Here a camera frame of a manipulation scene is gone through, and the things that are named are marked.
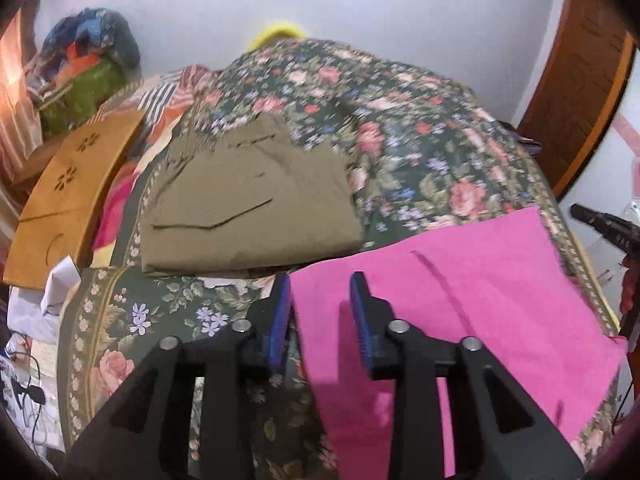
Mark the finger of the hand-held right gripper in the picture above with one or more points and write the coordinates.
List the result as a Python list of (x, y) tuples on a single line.
[(607, 225)]

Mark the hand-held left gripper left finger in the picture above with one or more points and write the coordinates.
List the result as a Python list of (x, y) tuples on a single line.
[(280, 325)]

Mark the yellow pillow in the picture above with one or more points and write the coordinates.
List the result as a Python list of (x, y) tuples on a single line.
[(275, 32)]

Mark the wooden lap tray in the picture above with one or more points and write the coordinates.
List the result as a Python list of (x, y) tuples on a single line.
[(65, 195)]

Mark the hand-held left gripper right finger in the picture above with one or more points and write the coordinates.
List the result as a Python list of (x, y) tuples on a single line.
[(361, 325)]

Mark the striped cloth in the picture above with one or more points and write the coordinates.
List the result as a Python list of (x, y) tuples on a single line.
[(162, 97)]

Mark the wooden door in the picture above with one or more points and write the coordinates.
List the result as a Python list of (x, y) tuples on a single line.
[(575, 90)]

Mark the white paper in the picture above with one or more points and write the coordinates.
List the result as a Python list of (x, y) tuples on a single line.
[(60, 285)]

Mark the pile of colourful clothes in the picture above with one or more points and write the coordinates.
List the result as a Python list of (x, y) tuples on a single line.
[(82, 65)]

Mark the folded olive green pants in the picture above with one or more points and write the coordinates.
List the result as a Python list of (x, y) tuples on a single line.
[(250, 200)]

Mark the floral bed blanket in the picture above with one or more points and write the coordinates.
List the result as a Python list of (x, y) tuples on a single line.
[(400, 125)]

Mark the pink pants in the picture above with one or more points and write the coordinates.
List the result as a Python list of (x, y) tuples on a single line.
[(480, 280)]

